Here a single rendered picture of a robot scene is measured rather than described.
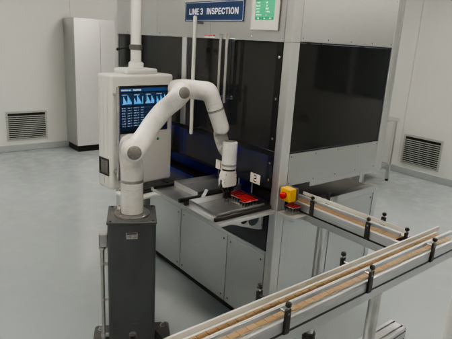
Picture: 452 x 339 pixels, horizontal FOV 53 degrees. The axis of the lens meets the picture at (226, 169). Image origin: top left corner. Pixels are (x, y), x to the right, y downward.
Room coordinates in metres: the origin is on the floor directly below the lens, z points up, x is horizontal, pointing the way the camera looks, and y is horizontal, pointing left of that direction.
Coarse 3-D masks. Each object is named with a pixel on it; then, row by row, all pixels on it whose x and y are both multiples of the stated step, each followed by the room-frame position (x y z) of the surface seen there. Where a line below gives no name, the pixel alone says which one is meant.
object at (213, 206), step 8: (192, 200) 2.43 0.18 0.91; (200, 200) 2.46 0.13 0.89; (208, 200) 2.50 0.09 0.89; (216, 200) 2.52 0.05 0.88; (224, 200) 2.52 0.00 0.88; (200, 208) 2.33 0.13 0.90; (208, 208) 2.39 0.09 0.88; (216, 208) 2.39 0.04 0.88; (224, 208) 2.40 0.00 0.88; (232, 208) 2.41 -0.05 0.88; (248, 208) 2.36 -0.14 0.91; (216, 216) 2.22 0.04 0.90
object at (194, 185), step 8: (200, 176) 2.88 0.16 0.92; (208, 176) 2.92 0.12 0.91; (216, 176) 2.96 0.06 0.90; (176, 184) 2.73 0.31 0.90; (184, 184) 2.79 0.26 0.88; (192, 184) 2.80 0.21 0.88; (200, 184) 2.81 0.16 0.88; (208, 184) 2.82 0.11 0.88; (216, 184) 2.83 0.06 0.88; (240, 184) 2.76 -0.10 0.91; (192, 192) 2.59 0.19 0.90; (200, 192) 2.57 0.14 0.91; (208, 192) 2.60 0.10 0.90
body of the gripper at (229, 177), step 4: (220, 172) 2.45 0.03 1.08; (224, 172) 2.43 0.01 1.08; (228, 172) 2.43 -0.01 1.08; (232, 172) 2.45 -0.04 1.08; (220, 176) 2.44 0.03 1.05; (224, 176) 2.42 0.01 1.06; (228, 176) 2.43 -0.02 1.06; (232, 176) 2.45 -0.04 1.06; (236, 176) 2.48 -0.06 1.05; (220, 180) 2.44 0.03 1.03; (224, 180) 2.42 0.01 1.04; (228, 180) 2.43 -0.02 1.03; (232, 180) 2.45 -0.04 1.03; (236, 180) 2.48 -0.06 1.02; (224, 184) 2.42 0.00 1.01; (228, 184) 2.44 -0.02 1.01; (232, 184) 2.46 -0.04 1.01
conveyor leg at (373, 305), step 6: (372, 300) 1.70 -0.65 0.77; (378, 300) 1.70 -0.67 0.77; (372, 306) 1.70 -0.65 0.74; (378, 306) 1.70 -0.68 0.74; (372, 312) 1.70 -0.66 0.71; (378, 312) 1.71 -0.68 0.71; (366, 318) 1.72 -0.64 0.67; (372, 318) 1.70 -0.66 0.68; (366, 324) 1.71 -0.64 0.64; (372, 324) 1.70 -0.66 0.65; (366, 330) 1.71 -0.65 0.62; (372, 330) 1.70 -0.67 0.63; (366, 336) 1.71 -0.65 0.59; (372, 336) 1.70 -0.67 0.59
